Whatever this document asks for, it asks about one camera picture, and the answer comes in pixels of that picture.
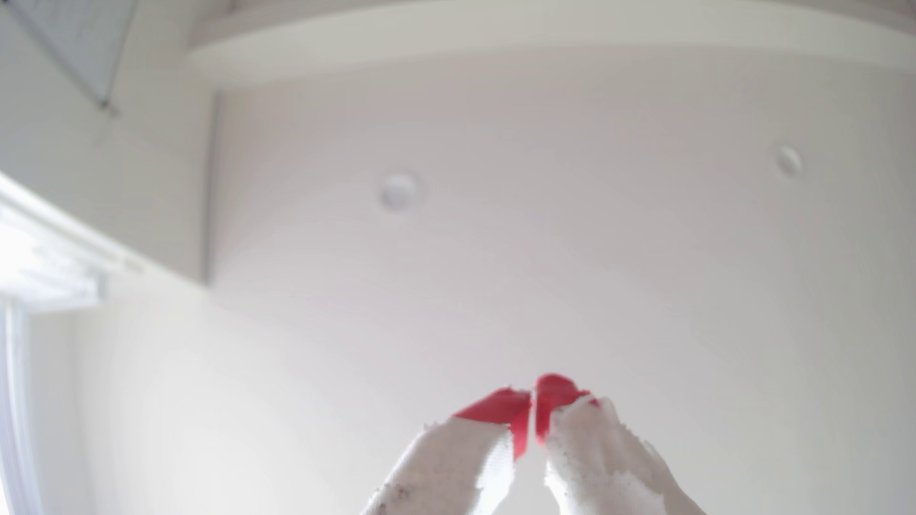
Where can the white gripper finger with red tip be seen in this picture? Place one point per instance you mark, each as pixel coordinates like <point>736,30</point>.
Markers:
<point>444,465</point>
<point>601,465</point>

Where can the round white ceiling light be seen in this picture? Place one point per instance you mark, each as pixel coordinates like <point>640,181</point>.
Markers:
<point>398,191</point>
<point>788,161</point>

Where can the white sheer curtain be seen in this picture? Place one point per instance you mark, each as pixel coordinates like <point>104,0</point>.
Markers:
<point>14,415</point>

